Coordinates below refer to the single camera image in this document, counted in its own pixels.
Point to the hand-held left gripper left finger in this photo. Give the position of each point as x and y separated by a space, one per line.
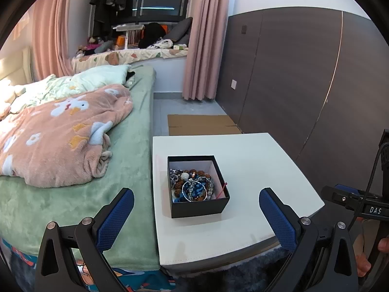
115 219

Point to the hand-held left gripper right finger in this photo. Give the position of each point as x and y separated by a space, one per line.
279 216

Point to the silver bangle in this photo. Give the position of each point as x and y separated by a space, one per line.
186 185

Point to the black jewelry box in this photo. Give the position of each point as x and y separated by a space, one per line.
200 210

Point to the person's right hand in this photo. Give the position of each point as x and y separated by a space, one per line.
363 258

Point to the green bed sheet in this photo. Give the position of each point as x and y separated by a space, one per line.
130 158

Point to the cartoon printed cloth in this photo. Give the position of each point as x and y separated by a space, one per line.
142 283

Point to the grey shaggy rug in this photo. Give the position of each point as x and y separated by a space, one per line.
243 275

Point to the pink floral blanket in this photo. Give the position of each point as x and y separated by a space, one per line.
60 133

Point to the brown cardboard sheet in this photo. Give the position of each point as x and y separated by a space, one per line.
200 124

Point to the pale green quilt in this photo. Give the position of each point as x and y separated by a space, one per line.
97 76

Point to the patterned window seat cushion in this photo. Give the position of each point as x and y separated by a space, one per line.
121 57

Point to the cream pillow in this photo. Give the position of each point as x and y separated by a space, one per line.
9 95

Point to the orange box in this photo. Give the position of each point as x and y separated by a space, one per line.
121 42

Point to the plush toy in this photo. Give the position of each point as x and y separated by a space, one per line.
92 41

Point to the cream headboard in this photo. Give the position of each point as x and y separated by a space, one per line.
15 67

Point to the black cloth pile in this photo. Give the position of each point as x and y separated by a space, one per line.
152 35

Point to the white folding rack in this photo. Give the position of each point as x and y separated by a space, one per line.
127 30

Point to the pink curtain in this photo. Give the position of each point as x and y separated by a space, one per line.
48 36
206 36

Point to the grey cushion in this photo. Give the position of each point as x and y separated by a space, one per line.
179 30

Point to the hanging dark clothes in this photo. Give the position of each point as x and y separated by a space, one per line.
103 6

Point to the window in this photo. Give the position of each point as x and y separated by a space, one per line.
161 0

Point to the white wall outlet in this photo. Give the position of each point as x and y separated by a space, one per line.
234 84

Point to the dark wall switch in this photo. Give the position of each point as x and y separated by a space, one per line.
243 29

